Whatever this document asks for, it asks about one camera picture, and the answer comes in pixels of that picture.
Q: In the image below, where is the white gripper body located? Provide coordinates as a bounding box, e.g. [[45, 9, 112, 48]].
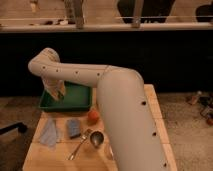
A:
[[42, 79, 66, 100]]

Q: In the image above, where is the blue sponge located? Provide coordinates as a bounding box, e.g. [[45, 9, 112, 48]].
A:
[[67, 119, 81, 138]]

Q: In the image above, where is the clutter on floor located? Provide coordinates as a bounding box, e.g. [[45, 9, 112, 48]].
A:
[[186, 91, 213, 126]]

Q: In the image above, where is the red tomato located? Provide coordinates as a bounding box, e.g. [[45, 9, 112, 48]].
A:
[[88, 110, 99, 123]]

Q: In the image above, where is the green plastic tray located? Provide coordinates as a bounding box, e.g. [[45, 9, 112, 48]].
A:
[[39, 82, 92, 112]]

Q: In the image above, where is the metal spoon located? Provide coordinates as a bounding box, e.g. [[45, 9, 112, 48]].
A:
[[68, 129, 92, 160]]

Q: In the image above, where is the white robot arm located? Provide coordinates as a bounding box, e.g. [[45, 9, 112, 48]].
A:
[[28, 48, 171, 171]]

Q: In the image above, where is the small metal cup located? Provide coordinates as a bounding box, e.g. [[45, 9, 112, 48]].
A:
[[90, 131, 104, 148]]

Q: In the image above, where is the black chair base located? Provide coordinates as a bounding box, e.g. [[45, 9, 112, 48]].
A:
[[0, 122, 28, 135]]

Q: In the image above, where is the light blue cloth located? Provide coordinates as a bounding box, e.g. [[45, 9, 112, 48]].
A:
[[39, 118, 62, 148]]

